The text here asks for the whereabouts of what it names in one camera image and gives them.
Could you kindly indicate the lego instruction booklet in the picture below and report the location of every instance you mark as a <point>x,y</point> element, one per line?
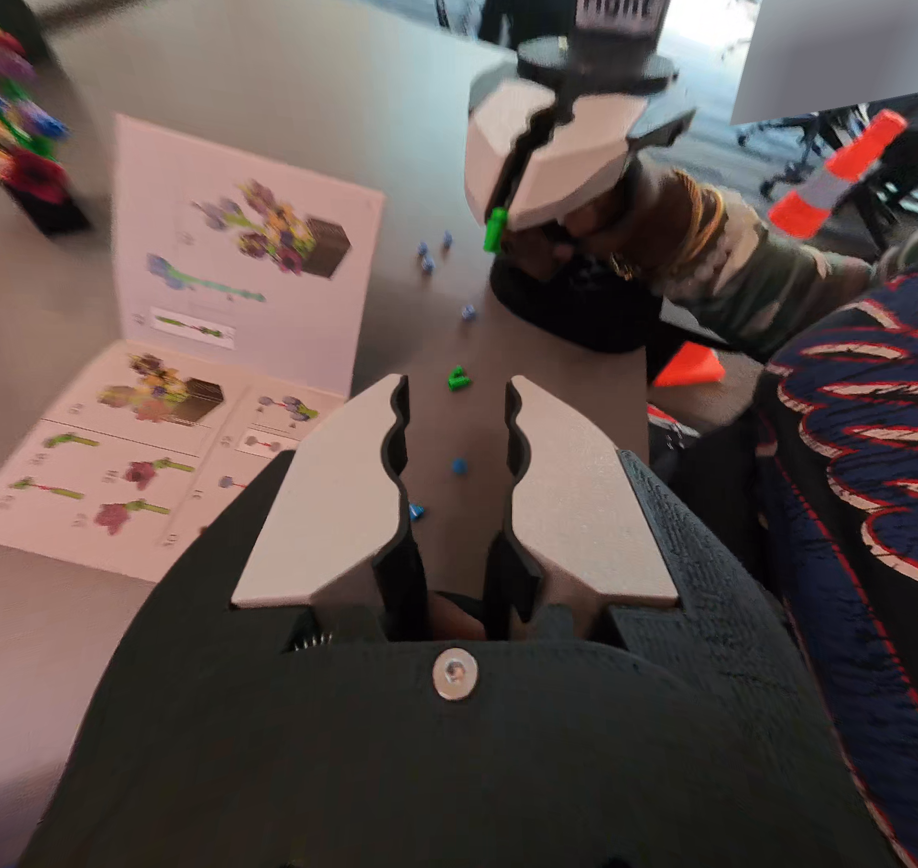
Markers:
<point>244,295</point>

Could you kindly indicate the green lego leaf piece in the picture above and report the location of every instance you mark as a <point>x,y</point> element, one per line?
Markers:
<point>459,378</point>

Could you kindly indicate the person's right hand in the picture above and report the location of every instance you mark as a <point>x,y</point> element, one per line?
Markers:
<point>639,230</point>

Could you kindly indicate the lego flower bouquet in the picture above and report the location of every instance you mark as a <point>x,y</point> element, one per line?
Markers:
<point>32,137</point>

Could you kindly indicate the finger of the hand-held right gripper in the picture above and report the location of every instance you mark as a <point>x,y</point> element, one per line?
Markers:
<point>495,137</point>
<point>588,151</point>

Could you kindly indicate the person's right forearm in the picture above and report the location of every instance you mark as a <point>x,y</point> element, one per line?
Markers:
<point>789,273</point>

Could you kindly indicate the short green lego stalk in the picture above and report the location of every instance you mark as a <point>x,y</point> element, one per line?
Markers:
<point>495,229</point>

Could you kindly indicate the black rounded pad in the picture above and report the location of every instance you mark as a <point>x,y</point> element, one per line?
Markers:
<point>574,316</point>

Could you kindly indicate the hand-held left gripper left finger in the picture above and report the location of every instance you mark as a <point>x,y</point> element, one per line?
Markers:
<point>323,524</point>

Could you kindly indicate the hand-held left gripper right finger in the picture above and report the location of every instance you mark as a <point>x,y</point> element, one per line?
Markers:
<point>588,524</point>

